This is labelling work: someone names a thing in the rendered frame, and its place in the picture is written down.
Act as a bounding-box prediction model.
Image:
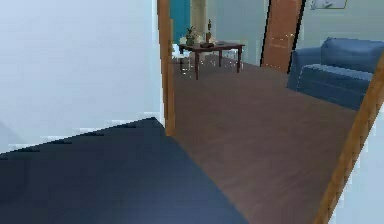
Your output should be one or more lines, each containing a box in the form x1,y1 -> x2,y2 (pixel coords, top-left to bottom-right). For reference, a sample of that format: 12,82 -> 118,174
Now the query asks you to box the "white chair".
171,43 -> 193,75

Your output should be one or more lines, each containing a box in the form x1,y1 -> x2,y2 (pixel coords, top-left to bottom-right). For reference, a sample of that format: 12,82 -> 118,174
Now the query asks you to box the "dark red wooden table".
178,41 -> 246,81

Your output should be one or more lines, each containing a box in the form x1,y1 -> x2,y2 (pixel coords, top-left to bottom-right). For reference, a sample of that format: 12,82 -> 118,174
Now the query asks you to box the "green house plant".
185,25 -> 198,47

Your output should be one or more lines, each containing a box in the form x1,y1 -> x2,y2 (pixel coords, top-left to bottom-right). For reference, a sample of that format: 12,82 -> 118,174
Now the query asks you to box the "brown bottle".
205,19 -> 213,44

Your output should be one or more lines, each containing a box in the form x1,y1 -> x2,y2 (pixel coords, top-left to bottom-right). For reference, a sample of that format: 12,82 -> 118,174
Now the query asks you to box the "teal curtain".
169,0 -> 192,44

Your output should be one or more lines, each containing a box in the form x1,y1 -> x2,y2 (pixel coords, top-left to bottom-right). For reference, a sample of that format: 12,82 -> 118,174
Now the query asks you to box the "brown wooden room door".
260,0 -> 307,74

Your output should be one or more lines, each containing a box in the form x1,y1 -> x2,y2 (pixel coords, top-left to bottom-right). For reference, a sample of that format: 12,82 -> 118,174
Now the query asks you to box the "blue sofa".
286,36 -> 384,111

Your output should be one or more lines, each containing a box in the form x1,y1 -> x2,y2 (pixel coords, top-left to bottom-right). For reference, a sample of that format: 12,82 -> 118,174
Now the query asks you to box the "framed wall picture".
310,0 -> 348,11

